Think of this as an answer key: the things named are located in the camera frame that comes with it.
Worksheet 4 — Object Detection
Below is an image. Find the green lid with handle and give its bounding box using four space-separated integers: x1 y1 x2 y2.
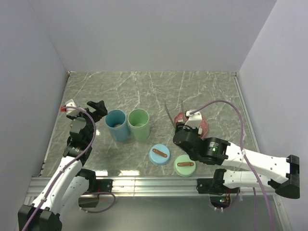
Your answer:
174 154 196 177

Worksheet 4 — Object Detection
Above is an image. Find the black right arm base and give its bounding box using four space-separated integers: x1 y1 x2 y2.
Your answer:
196 178 240 195

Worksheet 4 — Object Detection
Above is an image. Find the blue cylindrical lunch container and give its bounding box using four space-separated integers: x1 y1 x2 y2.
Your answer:
105 109 130 142

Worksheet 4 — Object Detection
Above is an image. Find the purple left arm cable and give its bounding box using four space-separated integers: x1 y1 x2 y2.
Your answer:
23 106 116 231

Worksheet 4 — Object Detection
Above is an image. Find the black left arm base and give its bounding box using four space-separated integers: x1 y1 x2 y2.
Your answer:
88 179 113 193

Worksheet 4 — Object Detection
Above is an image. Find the blue lid with handle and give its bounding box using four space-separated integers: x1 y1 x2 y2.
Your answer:
149 144 171 166

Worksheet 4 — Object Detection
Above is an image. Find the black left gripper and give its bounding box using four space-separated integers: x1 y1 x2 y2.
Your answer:
67 100 107 144

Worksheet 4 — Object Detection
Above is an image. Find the aluminium front frame rail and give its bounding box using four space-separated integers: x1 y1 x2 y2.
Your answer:
26 175 281 198

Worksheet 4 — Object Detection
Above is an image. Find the aluminium table edge rail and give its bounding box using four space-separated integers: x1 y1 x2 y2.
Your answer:
232 72 260 153

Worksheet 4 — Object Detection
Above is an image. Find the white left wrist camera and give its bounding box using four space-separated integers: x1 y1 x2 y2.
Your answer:
60 99 80 116

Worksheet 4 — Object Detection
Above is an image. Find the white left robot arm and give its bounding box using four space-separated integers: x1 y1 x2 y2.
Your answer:
18 100 113 231

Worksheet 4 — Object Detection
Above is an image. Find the green cylindrical lunch container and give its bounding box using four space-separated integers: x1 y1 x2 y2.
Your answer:
128 109 150 141

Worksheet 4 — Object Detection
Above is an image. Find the pink dotted plate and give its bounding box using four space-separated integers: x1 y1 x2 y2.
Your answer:
173 112 208 139

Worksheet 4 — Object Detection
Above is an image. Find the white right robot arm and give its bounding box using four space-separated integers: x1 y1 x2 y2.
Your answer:
173 123 300 199

